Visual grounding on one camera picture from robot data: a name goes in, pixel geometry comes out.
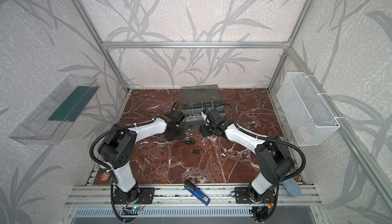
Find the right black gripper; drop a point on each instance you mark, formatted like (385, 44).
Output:
(207, 130)

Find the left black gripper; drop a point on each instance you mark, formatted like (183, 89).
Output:
(173, 132)

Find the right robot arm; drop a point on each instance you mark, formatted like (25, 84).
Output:
(278, 160)

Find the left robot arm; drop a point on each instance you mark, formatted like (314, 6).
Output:
(113, 149)

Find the black screw cluster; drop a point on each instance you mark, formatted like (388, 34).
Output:
(190, 142)

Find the lone black screw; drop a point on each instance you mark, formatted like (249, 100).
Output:
(195, 151)

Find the grey compartment organizer box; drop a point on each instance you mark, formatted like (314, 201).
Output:
(197, 98)

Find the blue black utility knife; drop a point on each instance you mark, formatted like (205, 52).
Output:
(196, 192)

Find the pink object in basket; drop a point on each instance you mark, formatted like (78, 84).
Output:
(303, 133)

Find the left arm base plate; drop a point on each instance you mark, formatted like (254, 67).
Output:
(142, 196)

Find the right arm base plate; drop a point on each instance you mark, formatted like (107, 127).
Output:
(245, 195)

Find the white wire mesh basket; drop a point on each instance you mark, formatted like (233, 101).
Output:
(304, 105)

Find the clear acrylic wall shelf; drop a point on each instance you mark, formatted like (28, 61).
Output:
(51, 120)

